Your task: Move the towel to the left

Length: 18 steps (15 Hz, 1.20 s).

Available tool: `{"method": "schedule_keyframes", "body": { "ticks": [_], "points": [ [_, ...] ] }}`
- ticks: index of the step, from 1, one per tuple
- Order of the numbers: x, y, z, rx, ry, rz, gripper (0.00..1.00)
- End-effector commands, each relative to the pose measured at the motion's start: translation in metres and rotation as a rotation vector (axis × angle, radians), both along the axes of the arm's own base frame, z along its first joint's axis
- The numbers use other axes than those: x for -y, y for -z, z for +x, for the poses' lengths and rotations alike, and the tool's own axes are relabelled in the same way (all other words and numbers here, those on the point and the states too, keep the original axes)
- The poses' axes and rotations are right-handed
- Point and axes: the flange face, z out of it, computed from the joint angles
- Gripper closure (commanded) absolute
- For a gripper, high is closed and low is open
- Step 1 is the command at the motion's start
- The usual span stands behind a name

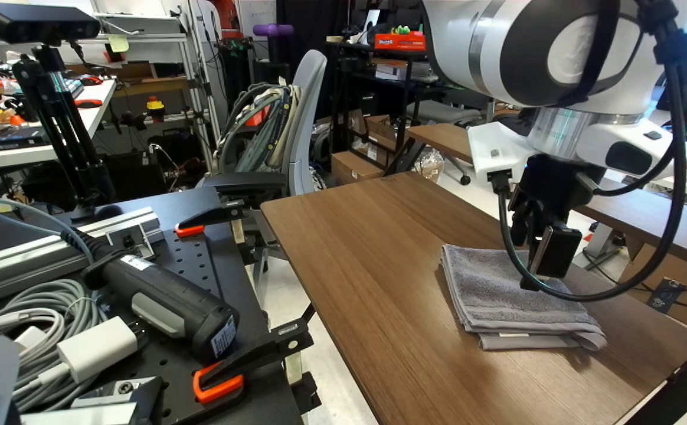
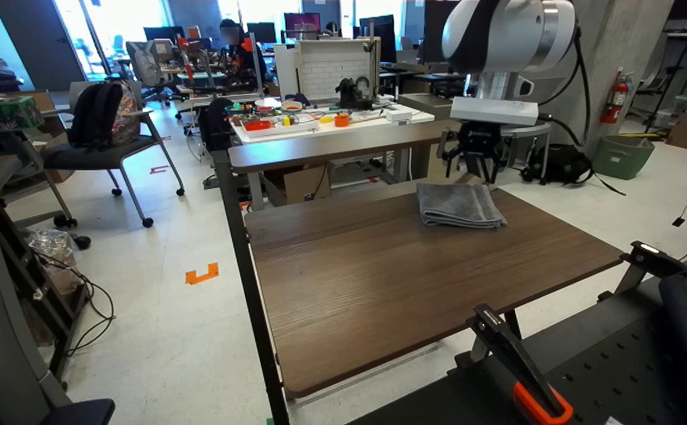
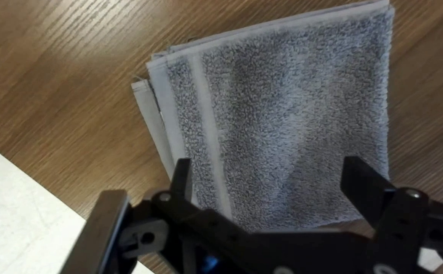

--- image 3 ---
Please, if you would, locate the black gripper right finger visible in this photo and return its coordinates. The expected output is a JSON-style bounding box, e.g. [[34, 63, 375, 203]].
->
[[341, 157, 395, 229]]

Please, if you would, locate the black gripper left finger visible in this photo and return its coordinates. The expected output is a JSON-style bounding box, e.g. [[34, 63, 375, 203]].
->
[[171, 159, 192, 203]]

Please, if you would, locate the grey towel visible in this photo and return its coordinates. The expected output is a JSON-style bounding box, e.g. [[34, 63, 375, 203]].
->
[[133, 0, 395, 232]]

